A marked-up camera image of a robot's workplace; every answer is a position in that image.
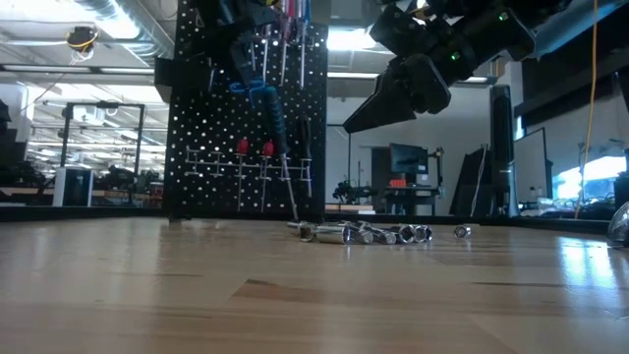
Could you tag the black leaning panel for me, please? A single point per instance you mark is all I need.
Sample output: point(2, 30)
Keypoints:
point(467, 187)

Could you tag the long chrome socket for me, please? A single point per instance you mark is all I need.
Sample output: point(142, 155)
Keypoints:
point(383, 237)
point(331, 235)

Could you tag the black computer monitor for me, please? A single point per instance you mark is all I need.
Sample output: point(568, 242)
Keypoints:
point(408, 159)

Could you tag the black office desk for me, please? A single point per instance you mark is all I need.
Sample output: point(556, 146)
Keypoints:
point(413, 194)

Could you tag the ribbed silver air duct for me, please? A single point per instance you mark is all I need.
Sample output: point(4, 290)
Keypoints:
point(142, 44)

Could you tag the black equipment stack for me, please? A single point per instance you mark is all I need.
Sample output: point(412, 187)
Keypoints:
point(12, 147)

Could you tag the ceiling light strip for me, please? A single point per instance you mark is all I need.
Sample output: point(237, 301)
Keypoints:
point(354, 76)
point(49, 69)

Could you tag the black perforated pegboard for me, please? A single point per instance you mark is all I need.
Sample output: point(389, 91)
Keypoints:
point(221, 123)

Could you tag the tall black pillar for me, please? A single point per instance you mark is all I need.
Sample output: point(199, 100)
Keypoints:
point(501, 147)

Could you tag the white board panel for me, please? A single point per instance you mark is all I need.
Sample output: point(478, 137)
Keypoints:
point(531, 167)

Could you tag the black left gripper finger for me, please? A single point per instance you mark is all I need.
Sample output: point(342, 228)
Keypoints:
point(245, 59)

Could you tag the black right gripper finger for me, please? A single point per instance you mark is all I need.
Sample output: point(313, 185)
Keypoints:
point(393, 103)

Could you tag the chrome universal joint adapter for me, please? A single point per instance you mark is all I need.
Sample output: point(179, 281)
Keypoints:
point(305, 232)

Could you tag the black pegboard bin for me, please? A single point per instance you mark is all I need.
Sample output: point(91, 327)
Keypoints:
point(184, 78)

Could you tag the black aluminium frame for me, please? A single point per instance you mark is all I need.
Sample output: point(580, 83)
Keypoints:
point(74, 213)

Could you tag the orange red box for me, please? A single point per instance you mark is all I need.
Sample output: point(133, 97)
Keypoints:
point(398, 183)

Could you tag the black gantry frame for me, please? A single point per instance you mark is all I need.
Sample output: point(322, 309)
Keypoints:
point(103, 104)

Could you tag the black eyeglasses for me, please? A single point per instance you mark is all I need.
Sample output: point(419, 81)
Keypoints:
point(620, 226)

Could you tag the thin black stand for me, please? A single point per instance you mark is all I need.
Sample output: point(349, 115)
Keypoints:
point(349, 152)

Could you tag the light wood workbench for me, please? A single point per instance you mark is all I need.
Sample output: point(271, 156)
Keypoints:
point(103, 193)

